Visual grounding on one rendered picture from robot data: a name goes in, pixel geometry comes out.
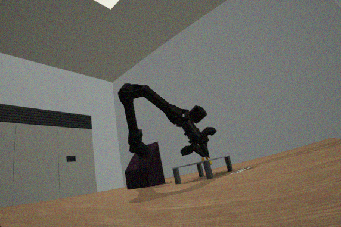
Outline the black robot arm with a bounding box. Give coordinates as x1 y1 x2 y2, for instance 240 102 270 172
118 83 207 159

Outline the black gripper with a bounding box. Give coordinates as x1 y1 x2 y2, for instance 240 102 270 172
181 126 216 157

